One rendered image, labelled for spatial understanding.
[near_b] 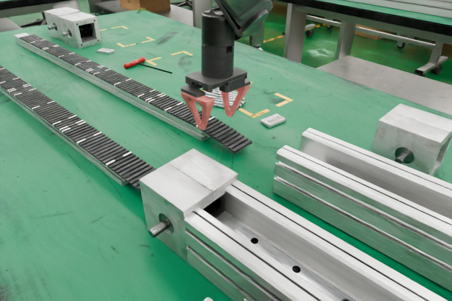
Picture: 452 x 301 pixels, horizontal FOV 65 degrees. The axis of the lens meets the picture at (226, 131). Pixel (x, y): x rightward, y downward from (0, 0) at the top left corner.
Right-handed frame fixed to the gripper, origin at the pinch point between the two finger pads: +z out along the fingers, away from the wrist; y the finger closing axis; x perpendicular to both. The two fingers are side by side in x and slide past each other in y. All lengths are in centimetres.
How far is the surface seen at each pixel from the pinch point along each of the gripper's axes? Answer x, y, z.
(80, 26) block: 79, 15, -2
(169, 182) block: -11.2, -21.1, -2.1
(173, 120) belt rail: 12.5, 0.0, 5.1
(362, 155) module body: -27.2, 3.3, -2.5
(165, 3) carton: 293, 228, 39
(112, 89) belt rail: 36.8, 0.2, 5.1
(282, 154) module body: -17.9, -4.4, -1.9
